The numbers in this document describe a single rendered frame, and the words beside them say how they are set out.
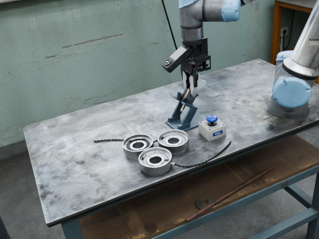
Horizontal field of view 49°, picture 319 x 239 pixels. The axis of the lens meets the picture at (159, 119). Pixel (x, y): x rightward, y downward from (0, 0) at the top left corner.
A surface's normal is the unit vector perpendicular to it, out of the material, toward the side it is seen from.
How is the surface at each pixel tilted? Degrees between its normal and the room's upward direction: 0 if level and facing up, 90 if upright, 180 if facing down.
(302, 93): 97
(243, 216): 0
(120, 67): 90
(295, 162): 0
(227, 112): 0
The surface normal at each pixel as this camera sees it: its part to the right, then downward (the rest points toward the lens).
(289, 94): -0.35, 0.61
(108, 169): -0.10, -0.86
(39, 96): 0.42, 0.43
